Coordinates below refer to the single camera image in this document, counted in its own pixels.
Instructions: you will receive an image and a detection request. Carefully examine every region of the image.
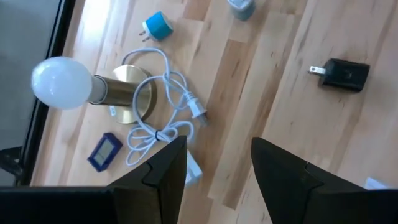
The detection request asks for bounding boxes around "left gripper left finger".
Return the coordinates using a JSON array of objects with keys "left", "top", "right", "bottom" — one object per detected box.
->
[{"left": 0, "top": 136, "right": 188, "bottom": 224}]

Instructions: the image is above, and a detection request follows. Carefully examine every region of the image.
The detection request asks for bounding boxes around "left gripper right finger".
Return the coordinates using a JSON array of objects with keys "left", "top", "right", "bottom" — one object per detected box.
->
[{"left": 250, "top": 136, "right": 398, "bottom": 224}]

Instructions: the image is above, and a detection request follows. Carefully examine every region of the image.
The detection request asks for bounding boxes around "small purple digital display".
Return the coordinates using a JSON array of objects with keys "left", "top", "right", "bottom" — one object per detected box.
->
[{"left": 86, "top": 132, "right": 124, "bottom": 173}]

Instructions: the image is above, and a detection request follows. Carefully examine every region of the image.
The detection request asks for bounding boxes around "blue and white wall charger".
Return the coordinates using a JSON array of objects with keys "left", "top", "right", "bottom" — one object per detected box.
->
[
  {"left": 226, "top": 0, "right": 256, "bottom": 22},
  {"left": 139, "top": 11, "right": 174, "bottom": 43}
]

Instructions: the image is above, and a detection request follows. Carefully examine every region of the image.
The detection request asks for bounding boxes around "white light bulb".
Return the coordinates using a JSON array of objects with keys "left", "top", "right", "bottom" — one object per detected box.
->
[{"left": 30, "top": 55, "right": 158, "bottom": 125}]

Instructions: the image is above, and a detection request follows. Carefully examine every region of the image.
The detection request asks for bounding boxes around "white lamp power cord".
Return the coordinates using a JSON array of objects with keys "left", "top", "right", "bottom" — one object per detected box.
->
[{"left": 119, "top": 47, "right": 208, "bottom": 187}]

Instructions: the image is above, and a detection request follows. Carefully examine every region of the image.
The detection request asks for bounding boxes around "black wall charger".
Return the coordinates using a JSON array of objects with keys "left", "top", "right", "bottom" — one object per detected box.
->
[{"left": 308, "top": 58, "right": 371, "bottom": 93}]

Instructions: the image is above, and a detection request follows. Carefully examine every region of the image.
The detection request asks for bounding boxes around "black metal table frame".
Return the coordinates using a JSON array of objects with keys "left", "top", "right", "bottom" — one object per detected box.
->
[{"left": 0, "top": 0, "right": 77, "bottom": 187}]

